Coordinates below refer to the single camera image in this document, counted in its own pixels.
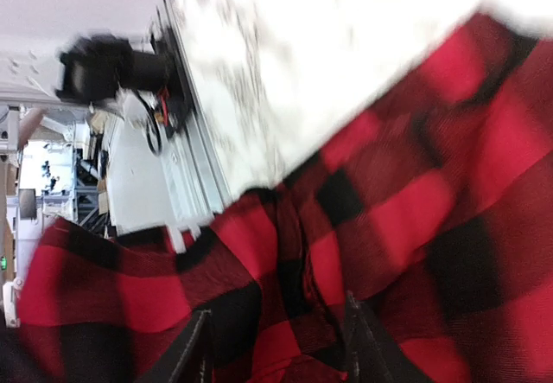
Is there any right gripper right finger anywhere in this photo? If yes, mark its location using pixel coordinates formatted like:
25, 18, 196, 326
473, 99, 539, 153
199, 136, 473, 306
343, 293, 431, 383

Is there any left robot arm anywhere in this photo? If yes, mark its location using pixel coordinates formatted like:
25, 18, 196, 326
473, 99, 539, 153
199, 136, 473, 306
55, 34, 175, 105

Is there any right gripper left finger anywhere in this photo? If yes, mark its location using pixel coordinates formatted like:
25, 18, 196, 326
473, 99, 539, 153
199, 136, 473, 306
137, 310, 214, 383

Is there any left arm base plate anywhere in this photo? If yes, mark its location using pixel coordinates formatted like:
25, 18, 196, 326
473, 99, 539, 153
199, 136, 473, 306
150, 27, 194, 141

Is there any red black plaid shirt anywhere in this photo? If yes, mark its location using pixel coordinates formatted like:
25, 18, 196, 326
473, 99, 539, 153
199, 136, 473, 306
15, 14, 552, 382

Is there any aluminium front rail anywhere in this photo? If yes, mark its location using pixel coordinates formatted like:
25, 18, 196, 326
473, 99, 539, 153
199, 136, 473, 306
159, 0, 234, 233

